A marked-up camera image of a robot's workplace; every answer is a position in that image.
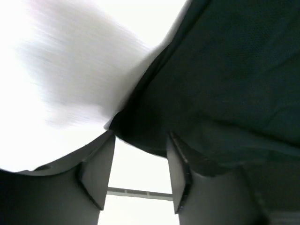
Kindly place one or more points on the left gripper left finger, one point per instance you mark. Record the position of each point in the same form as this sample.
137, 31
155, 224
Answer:
68, 191

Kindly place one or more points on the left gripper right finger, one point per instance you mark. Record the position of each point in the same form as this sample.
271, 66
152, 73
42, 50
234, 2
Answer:
206, 193

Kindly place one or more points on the black shorts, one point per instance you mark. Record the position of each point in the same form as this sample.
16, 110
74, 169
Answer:
227, 90

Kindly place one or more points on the aluminium frame rail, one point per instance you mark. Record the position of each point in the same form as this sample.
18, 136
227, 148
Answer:
139, 194

